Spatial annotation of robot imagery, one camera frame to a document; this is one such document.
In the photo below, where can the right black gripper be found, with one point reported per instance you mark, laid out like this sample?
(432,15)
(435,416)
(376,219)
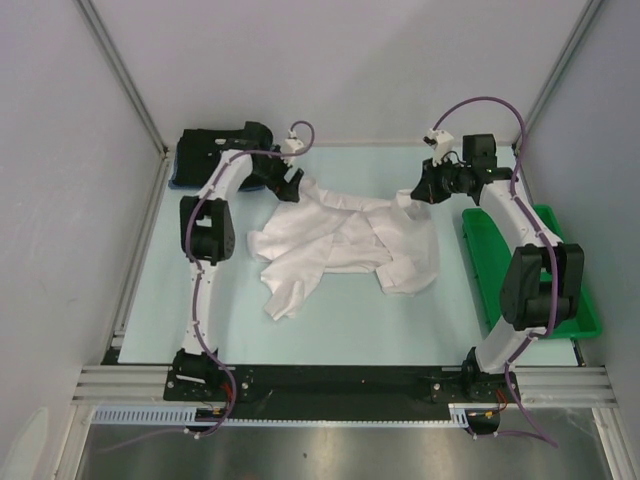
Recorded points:
(428,190)

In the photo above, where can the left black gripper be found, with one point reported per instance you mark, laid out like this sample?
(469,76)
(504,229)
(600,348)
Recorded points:
(285,191)

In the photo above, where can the white long sleeve shirt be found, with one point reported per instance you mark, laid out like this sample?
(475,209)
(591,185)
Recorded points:
(328,232)

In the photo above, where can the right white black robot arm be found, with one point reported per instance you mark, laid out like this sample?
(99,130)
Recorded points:
(542,285)

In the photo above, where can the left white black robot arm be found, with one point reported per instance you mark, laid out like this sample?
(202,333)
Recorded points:
(207,238)

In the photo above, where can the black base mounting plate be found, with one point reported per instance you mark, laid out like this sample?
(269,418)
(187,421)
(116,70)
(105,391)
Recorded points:
(338,393)

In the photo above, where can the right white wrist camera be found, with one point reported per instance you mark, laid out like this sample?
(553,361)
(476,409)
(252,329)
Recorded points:
(441,142)

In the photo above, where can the aluminium front rail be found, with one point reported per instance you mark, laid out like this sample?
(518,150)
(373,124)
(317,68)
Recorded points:
(565,387)

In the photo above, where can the right aluminium frame post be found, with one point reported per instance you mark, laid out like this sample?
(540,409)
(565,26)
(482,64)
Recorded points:
(576,38)

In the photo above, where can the aluminium frame post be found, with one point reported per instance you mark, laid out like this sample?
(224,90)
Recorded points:
(576,38)
(113,58)

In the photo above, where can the left aluminium frame post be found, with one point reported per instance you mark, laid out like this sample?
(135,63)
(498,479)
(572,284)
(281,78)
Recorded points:
(113,58)

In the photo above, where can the light blue cable duct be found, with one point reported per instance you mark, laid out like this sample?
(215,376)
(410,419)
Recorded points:
(196,417)

